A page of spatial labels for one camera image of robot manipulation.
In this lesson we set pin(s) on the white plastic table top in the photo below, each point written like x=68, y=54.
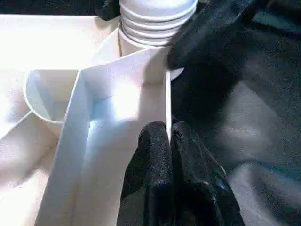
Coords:
x=105, y=94

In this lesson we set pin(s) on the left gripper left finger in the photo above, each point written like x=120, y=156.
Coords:
x=150, y=179

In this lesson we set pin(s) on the white plastic table leg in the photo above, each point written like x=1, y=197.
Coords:
x=152, y=23

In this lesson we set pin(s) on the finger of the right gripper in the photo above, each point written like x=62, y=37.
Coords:
x=207, y=35
x=108, y=9

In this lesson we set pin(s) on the black table mat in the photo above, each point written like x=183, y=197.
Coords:
x=258, y=117

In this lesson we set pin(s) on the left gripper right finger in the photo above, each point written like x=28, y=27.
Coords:
x=200, y=195

